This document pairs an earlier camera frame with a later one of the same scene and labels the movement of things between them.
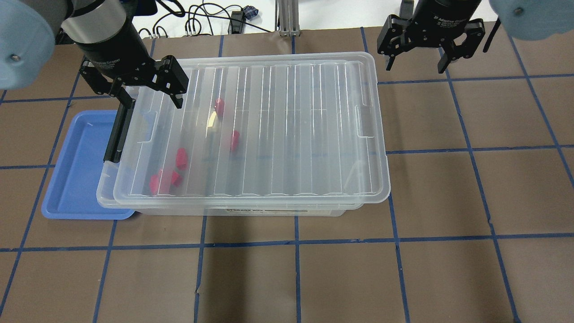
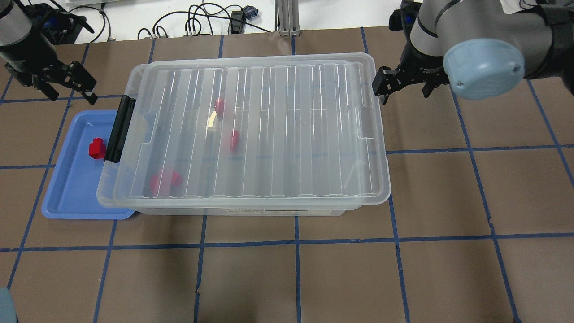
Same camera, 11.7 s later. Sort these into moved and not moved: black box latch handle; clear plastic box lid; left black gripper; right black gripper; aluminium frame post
Moved: right black gripper; left black gripper
Not moved: aluminium frame post; clear plastic box lid; black box latch handle
